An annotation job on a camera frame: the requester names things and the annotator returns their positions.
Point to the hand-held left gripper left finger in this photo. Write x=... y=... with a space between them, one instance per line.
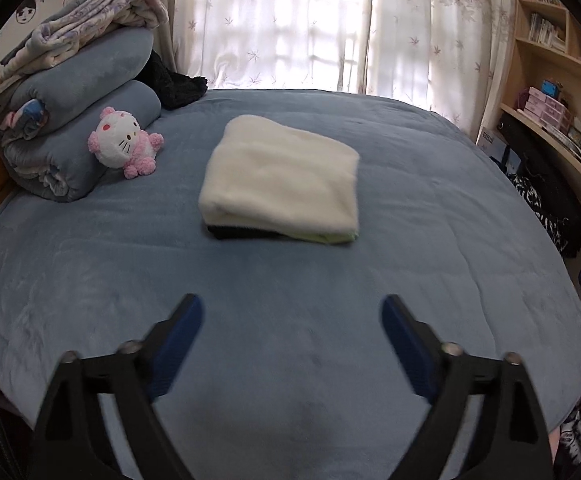
x=178 y=345

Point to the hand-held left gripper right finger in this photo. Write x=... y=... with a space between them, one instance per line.
x=405 y=347

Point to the cream fluffy cardigan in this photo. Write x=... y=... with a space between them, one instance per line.
x=280 y=175

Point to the black white patterned garment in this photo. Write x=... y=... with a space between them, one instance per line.
x=535 y=205

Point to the blue bed blanket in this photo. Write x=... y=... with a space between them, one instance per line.
x=270 y=285

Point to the light green folded garment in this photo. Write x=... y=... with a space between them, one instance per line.
x=330 y=238

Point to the white printed box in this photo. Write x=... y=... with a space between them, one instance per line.
x=489 y=142

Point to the stack of pink boxes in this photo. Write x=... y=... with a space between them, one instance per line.
x=545 y=110

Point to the small blue box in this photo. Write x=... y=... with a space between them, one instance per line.
x=551 y=88

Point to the white pink plush cat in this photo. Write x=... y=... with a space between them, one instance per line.
x=120 y=140

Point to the rolled blue blanket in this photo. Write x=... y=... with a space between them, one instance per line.
x=80 y=155

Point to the wooden shelf desk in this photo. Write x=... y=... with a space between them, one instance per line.
x=545 y=58

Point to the black fluffy cloth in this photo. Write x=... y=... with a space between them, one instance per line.
x=175 y=87

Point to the grey-blue pillows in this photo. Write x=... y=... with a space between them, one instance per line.
x=95 y=70

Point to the white floral sheer curtain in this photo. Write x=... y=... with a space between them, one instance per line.
x=270 y=20
x=435 y=35

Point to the patterned folded blanket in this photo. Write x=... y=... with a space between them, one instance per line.
x=85 y=15

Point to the cartoon face wall sticker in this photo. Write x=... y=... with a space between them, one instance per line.
x=28 y=9

